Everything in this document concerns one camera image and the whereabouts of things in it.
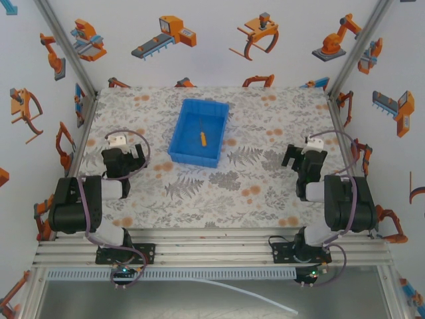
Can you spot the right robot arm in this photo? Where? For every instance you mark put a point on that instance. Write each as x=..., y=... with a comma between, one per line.
x=345, y=206

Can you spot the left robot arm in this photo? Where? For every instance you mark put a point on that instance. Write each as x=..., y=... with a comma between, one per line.
x=73, y=206

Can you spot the blue plastic bin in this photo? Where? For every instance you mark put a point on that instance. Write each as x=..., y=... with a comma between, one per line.
x=207, y=113

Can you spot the floral table mat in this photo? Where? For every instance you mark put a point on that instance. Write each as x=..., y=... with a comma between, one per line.
x=212, y=199

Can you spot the right circuit board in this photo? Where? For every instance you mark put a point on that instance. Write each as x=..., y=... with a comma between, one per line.
x=310, y=275

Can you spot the circuit board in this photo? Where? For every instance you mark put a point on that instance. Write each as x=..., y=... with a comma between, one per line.
x=310, y=275
x=124, y=273

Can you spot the left circuit board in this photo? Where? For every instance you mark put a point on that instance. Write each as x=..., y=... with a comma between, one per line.
x=124, y=273

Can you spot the white plastic tube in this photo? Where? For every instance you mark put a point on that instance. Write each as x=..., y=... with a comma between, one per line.
x=265, y=295

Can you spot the aluminium side rail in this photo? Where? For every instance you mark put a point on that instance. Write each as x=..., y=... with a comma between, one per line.
x=342, y=133
x=84, y=133

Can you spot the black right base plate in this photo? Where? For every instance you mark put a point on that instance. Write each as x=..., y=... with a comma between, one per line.
x=282, y=254

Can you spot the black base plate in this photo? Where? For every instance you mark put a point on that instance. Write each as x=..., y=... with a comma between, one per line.
x=146, y=254
x=282, y=254

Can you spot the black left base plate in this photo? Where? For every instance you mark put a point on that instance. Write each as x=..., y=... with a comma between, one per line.
x=146, y=254

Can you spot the aluminium front rail frame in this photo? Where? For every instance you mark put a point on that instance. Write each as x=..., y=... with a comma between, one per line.
x=212, y=247

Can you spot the aluminium corner post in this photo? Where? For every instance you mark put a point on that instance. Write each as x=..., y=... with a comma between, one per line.
x=360, y=46
x=66, y=46

